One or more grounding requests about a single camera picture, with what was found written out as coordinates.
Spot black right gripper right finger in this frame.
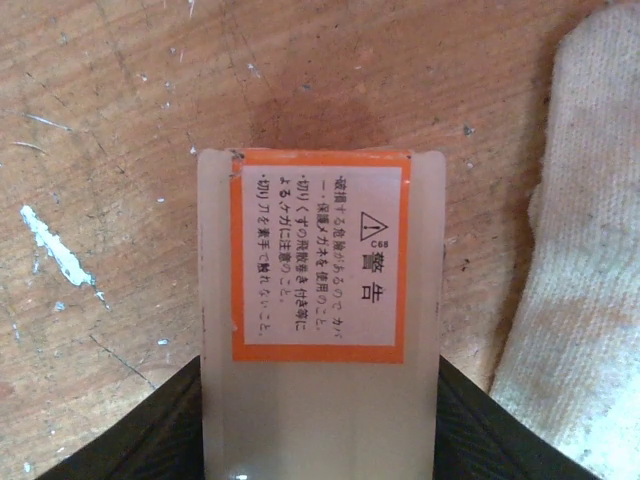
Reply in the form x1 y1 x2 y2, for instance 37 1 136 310
435 357 595 479

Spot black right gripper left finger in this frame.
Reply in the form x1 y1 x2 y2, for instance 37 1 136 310
40 357 205 479

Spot white work glove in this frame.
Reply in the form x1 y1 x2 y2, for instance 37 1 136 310
490 3 639 479

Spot translucent box with warning label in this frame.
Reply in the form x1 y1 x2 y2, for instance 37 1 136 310
197 148 446 479

